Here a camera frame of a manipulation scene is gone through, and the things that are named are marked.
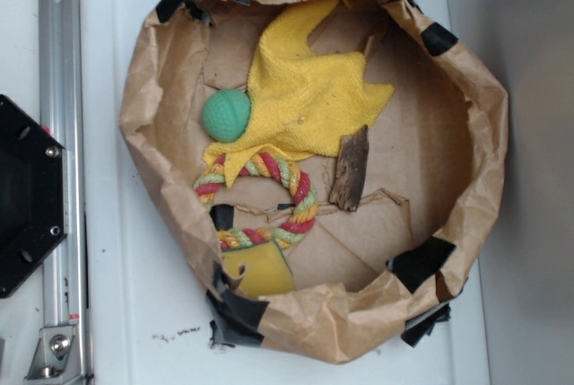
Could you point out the brown wood chip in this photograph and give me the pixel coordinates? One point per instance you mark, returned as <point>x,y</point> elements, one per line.
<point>350,171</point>

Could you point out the yellow microfiber cloth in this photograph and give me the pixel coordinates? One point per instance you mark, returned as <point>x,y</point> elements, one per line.
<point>302,104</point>

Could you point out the green rubber ball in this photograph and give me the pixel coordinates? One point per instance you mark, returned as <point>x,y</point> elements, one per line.
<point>225,115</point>

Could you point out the yellow sponge piece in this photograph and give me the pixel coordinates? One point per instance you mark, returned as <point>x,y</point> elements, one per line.
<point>259,270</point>

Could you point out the brown paper bag bin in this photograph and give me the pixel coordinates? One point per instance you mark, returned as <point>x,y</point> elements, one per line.
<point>432,192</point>

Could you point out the multicolour rope ring toy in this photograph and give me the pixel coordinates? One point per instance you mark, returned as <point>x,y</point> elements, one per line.
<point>304,205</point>

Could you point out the aluminium extrusion rail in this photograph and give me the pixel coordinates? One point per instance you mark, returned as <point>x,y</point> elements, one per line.
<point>65,289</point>

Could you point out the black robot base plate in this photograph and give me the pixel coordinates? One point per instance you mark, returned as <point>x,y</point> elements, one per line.
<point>32,196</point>

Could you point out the metal corner bracket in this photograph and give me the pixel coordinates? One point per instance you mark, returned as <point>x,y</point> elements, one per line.
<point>57,357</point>

